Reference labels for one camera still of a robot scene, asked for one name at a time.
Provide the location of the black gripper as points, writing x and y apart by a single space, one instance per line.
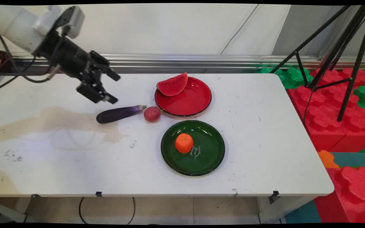
68 57

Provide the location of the orange toy fruit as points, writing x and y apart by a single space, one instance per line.
184 143

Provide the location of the purple toy eggplant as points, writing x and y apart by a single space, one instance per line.
117 114

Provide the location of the red toy potato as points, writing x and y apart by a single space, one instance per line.
152 114

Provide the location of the red watermelon slice toy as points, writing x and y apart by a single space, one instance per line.
173 86

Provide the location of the red plate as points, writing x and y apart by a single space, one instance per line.
188 99

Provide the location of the black table clip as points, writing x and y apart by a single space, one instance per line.
275 193
99 193

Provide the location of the green plate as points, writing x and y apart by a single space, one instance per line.
201 158

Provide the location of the white table leg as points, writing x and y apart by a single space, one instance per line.
280 207

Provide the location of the large red foam block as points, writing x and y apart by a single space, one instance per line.
328 120

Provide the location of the orange foam piece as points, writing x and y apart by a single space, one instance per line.
326 159

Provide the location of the black tripod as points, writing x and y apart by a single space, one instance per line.
341 50

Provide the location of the teal foam mat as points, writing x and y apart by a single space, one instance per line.
355 159

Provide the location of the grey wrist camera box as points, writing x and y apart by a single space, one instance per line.
74 20

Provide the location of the aluminium wall rail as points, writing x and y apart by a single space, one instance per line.
201 60

